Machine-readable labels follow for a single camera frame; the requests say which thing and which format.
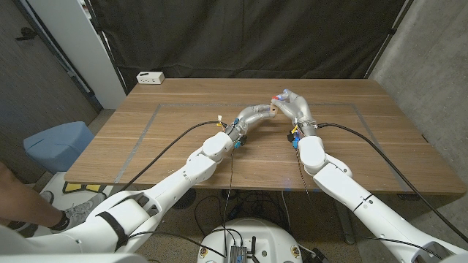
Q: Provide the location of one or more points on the person's bare leg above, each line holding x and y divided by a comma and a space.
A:
22, 204

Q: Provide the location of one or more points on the grey finned module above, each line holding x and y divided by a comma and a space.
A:
237, 254

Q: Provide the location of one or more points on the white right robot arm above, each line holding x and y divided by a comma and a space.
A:
362, 201

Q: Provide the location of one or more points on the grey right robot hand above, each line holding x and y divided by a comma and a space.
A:
299, 109

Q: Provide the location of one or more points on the white floor board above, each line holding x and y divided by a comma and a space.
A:
55, 180

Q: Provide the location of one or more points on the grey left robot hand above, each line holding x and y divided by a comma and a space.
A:
248, 117

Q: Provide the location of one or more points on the yellow black floor marker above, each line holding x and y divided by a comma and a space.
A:
73, 187

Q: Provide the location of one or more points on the blue stool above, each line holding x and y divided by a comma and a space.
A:
55, 146

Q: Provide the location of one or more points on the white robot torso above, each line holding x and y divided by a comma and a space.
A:
256, 233

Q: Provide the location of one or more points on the wooden block with holes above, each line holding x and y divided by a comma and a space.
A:
273, 108

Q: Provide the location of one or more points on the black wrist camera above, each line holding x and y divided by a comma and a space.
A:
240, 141
293, 138

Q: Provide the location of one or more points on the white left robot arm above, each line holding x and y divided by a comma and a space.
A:
146, 204

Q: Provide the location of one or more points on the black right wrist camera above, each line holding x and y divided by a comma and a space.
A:
293, 138

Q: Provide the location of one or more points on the black round floor fan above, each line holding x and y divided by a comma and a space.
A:
184, 199

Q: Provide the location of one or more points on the black white sneaker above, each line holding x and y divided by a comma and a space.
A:
25, 228

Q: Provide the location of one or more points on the grey table leg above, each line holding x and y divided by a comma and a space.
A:
345, 230

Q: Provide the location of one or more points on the black backdrop curtain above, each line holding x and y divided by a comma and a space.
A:
241, 36

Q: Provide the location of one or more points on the black backdrop stand pole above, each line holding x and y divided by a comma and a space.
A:
106, 47
390, 36

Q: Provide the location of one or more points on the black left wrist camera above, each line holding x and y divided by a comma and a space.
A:
240, 141

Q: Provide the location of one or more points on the white power strip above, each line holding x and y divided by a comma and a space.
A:
150, 77

